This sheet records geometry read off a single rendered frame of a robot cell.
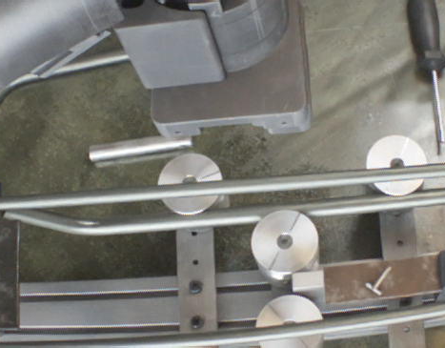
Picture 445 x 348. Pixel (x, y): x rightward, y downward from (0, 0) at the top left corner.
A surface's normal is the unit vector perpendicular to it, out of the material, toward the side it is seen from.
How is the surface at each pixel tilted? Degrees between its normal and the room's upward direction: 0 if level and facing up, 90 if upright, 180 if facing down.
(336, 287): 0
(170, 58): 90
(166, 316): 0
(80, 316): 0
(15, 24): 57
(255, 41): 89
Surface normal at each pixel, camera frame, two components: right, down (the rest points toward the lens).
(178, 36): 0.02, 0.93
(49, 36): 0.40, 0.75
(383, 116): -0.14, -0.36
